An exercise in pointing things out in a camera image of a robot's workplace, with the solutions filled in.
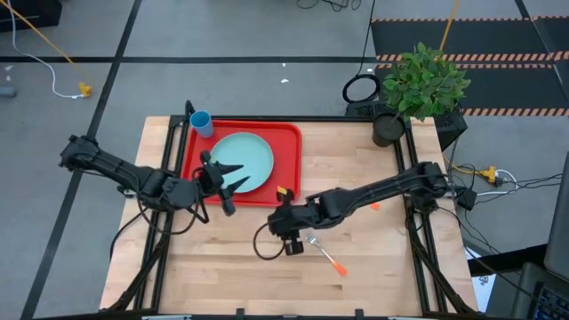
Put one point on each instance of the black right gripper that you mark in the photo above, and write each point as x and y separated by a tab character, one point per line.
295	218

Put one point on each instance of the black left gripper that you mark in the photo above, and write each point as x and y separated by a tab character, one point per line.
211	180

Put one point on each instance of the teal round plate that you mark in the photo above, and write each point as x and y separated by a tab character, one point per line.
249	155

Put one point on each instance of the blue plastic cup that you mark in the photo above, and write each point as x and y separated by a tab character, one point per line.
202	122

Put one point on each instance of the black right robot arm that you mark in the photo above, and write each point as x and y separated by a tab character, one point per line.
378	189

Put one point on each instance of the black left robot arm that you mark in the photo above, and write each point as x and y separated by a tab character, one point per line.
124	171

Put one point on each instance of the yellow connector by arm base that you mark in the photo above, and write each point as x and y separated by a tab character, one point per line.
490	173

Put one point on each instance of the red plastic tray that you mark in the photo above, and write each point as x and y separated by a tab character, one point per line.
286	151

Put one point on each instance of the yellow tag on gripper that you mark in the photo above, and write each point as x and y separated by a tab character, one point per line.
282	190

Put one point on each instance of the black plant pot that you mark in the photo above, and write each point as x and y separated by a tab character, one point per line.
387	130

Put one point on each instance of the small black power adapter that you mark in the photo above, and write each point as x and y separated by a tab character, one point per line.
467	198

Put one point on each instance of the green leafy plant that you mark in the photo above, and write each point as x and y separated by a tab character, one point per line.
424	82

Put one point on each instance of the white paper sheet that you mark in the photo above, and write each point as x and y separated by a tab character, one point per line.
482	289

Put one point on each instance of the grey object on floor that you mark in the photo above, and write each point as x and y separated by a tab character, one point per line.
6	92

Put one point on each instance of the black crate on floor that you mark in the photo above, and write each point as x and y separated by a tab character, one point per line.
26	13

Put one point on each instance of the grey monitor edge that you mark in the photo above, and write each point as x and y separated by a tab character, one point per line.
559	222

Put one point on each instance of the black keyboard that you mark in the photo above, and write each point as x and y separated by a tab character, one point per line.
551	304

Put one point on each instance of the black hazard-striped floor mat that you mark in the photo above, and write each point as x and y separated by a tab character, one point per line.
502	37

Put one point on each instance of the black metal table frame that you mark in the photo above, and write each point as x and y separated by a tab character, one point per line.
333	118

